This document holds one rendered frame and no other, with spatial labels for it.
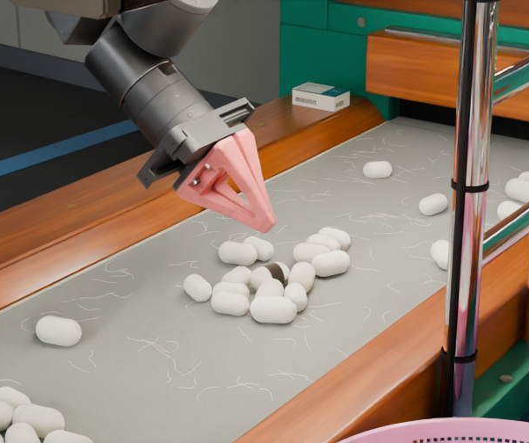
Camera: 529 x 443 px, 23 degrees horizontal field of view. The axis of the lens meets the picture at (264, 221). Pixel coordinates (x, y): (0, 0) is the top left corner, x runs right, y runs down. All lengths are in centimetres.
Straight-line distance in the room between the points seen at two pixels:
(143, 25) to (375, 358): 31
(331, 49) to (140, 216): 46
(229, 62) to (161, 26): 302
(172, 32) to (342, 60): 60
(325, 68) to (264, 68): 235
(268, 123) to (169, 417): 62
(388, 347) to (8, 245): 37
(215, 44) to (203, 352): 309
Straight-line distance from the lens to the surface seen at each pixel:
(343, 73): 158
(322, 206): 129
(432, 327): 99
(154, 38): 101
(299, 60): 161
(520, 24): 147
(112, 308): 107
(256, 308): 103
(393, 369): 92
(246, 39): 396
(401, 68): 147
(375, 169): 136
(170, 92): 103
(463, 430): 86
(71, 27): 106
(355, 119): 152
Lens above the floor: 120
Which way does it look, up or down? 22 degrees down
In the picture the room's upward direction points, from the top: straight up
